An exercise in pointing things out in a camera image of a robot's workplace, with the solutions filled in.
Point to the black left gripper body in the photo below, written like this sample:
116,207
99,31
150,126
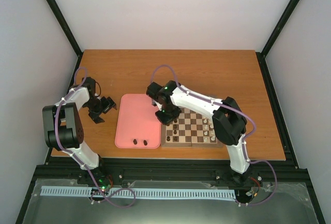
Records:
98,107

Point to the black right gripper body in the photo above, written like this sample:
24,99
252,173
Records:
169,114

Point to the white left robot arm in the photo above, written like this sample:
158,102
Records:
63,128

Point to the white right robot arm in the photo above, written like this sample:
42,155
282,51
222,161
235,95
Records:
228,122

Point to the left controller circuit board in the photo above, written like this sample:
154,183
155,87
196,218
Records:
105,183

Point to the wooden chessboard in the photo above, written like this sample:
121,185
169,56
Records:
190,131

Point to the pink plastic tray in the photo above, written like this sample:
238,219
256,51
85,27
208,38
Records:
137,120

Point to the black aluminium frame rail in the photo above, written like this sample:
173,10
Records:
122,169

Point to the light blue cable duct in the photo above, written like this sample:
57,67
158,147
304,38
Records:
142,193

